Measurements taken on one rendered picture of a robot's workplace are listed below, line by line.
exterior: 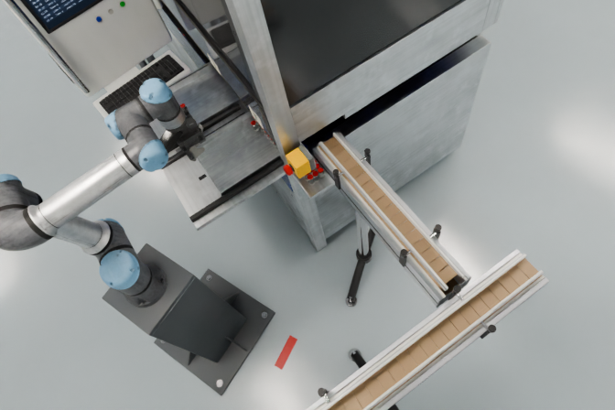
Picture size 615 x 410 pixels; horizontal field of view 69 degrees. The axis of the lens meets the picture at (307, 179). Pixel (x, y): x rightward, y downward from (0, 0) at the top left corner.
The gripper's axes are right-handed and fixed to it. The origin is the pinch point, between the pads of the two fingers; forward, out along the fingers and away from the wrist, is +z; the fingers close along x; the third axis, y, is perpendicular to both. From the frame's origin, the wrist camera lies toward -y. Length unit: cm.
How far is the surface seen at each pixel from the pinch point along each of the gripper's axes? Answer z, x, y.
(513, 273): 17, -87, 61
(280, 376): 110, -54, -23
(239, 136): 21.4, 14.0, 19.9
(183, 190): 21.6, 6.3, -9.5
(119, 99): 27, 72, -14
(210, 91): 21, 43, 22
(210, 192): 21.6, -1.1, -1.2
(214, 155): 21.4, 12.8, 7.8
